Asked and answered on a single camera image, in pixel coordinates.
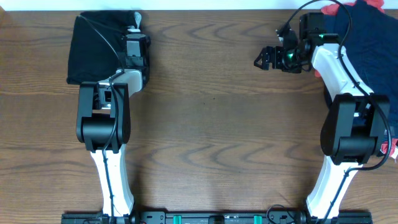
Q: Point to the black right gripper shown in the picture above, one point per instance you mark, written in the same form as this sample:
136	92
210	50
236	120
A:
275	58

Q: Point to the black shorts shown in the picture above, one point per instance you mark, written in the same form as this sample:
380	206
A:
97	43

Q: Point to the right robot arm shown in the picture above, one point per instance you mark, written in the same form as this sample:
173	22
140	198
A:
356	123

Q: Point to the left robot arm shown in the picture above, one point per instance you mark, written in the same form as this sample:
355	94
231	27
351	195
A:
104	125

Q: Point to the navy blue garment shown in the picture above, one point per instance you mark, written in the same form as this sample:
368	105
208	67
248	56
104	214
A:
370	46

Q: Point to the red garment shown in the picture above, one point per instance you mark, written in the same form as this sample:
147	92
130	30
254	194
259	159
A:
339	7

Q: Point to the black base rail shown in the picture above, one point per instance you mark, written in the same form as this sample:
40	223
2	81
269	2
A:
275	216

